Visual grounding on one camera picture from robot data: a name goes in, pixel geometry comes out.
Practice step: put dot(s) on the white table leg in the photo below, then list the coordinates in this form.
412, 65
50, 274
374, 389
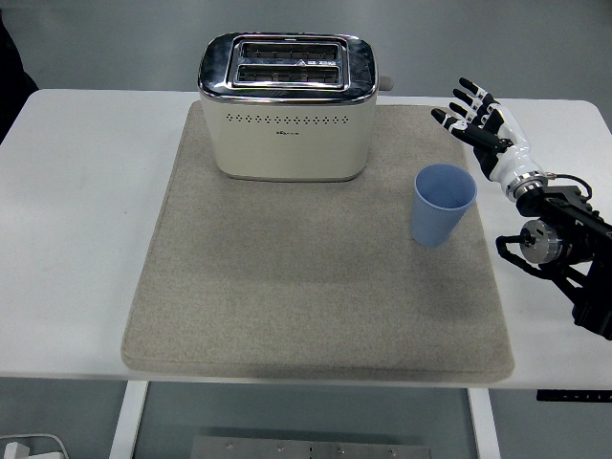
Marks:
128, 421
484, 425

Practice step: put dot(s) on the beige fabric mat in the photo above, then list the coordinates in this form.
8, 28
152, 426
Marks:
296, 287

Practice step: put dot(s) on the light blue ribbed cup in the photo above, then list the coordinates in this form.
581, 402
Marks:
435, 220

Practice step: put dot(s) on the black table control panel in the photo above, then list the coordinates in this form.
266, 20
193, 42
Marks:
574, 395

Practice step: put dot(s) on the grey metal plate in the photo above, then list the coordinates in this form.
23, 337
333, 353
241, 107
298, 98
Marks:
311, 449

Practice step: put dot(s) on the cream and chrome toaster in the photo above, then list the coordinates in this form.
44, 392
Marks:
287, 143

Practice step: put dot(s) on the white and black hand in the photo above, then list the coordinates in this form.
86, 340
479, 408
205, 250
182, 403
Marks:
509, 148

